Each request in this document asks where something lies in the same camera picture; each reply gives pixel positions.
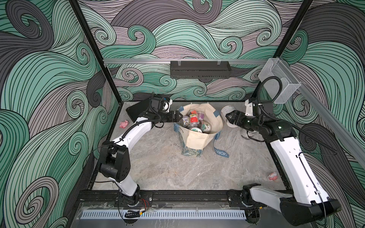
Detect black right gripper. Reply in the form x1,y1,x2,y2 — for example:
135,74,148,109
227,110,261,133

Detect red label seed jar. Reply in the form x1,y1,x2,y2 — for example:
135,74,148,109
189,110,199,125

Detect beige canvas tote bag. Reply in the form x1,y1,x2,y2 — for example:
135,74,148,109
174,103,224,157

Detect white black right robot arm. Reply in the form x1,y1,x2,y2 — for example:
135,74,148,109
226,110,341,226

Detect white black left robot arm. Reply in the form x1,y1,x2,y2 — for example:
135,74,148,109
97,111,183,198

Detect teal label seed jar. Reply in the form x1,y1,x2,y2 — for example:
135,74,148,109
189,127,202,133

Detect purple label seed jar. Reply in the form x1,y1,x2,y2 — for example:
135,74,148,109
197,111,205,121

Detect black hard case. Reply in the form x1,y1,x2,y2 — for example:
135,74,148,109
126,98,152,123

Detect pink red small toy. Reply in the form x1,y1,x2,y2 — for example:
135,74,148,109
268,172,278,181

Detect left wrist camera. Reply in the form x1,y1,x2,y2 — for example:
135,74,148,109
161,97,173,113

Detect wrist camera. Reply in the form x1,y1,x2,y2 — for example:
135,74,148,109
161,97,173,113
245,100,257,116

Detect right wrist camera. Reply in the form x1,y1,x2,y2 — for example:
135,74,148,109
245,100,257,116

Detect black perforated wall shelf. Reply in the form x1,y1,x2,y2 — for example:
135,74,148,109
170,61,232,81

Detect clear acrylic wall box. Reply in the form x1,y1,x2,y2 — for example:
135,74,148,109
258,57,302,105

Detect aluminium wall rail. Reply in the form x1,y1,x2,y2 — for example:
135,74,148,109
103,58,268,65

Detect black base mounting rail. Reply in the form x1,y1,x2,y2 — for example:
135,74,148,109
76,189,303,208

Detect white slotted cable duct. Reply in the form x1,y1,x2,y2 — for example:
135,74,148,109
80,209,246,220

